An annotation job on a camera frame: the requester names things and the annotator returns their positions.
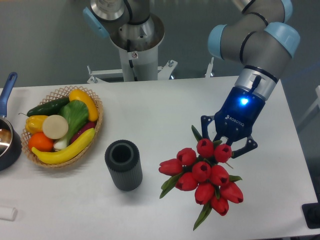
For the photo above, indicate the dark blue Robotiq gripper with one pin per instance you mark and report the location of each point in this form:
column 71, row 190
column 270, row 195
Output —
column 235, row 120

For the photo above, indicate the red tulip bouquet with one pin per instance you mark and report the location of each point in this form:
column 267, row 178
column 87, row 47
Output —
column 201, row 170

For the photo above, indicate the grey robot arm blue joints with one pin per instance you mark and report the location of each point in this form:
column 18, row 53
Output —
column 262, row 41

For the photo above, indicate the dark grey ribbed vase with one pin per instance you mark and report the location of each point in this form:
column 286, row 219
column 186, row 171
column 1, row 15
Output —
column 122, row 159

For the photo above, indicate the black device at edge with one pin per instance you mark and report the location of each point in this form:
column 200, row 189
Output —
column 311, row 212

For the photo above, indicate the purple eggplant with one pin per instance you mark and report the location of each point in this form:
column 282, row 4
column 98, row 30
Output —
column 87, row 126

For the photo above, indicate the green bok choy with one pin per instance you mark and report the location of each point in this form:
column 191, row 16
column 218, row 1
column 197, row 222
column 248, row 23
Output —
column 76, row 113

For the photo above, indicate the yellow squash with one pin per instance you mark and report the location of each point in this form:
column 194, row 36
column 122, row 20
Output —
column 80, row 95

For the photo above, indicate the woven wicker basket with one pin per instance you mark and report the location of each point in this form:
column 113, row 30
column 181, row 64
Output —
column 60, row 93

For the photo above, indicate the beige round disc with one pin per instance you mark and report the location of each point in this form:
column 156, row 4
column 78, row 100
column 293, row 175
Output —
column 55, row 127

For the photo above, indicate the green cucumber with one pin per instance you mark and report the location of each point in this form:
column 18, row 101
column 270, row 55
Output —
column 48, row 108

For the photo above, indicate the yellow banana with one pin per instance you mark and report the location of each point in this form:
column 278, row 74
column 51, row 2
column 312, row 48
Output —
column 68, row 153

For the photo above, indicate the orange fruit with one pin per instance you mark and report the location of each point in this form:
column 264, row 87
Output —
column 41, row 142

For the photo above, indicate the yellow bell pepper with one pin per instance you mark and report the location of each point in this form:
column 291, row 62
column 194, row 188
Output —
column 34, row 124

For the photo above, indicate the white cylinder object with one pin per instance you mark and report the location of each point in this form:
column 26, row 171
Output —
column 8, row 213

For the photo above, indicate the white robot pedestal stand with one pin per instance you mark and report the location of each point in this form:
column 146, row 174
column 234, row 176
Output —
column 135, row 66

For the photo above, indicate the blue handled saucepan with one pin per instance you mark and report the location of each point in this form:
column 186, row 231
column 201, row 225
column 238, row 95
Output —
column 10, row 142

